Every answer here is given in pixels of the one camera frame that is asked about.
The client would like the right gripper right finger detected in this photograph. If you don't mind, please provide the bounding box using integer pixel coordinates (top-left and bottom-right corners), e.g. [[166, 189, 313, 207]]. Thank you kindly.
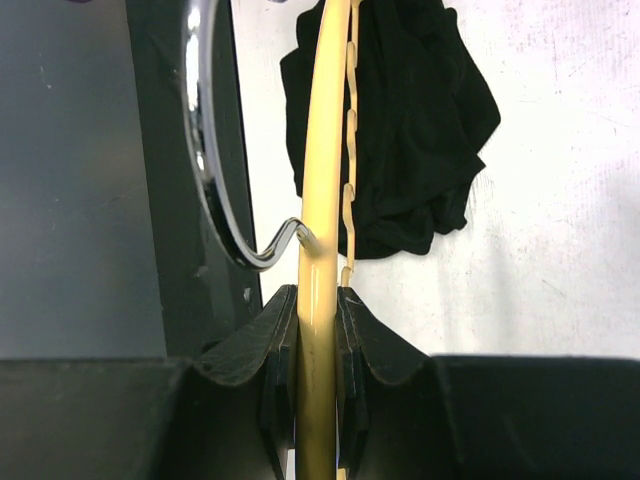
[[335, 287, 462, 479]]

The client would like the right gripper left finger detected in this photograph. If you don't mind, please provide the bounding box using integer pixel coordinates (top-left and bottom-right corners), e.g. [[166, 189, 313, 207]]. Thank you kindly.
[[174, 285, 298, 479]]

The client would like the yellow plastic hanger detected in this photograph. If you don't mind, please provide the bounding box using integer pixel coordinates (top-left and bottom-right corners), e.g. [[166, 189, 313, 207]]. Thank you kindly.
[[182, 0, 362, 480]]

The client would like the black tank top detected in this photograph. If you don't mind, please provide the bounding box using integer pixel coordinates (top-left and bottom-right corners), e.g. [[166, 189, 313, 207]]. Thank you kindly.
[[279, 0, 502, 261]]

